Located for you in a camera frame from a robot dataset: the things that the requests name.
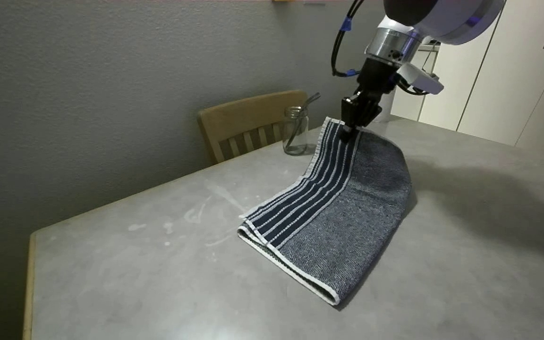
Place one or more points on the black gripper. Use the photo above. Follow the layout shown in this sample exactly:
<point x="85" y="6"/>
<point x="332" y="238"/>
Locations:
<point x="375" y="76"/>

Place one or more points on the grey striped towel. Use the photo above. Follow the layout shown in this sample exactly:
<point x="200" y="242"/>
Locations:
<point x="340" y="227"/>

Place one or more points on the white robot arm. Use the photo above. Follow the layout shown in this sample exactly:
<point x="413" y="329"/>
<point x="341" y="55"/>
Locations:
<point x="442" y="15"/>

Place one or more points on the clear glass jar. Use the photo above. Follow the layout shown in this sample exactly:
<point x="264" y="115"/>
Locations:
<point x="298" y="129"/>

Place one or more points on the light wooden chair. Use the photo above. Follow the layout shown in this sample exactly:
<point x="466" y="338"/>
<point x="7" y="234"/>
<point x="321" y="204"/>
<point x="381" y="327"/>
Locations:
<point x="253" y="115"/>

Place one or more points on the white closet doors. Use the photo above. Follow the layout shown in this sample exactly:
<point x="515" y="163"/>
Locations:
<point x="510" y="81"/>

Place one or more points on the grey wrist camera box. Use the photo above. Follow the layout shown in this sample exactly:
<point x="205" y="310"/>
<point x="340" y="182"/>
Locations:
<point x="421" y="76"/>

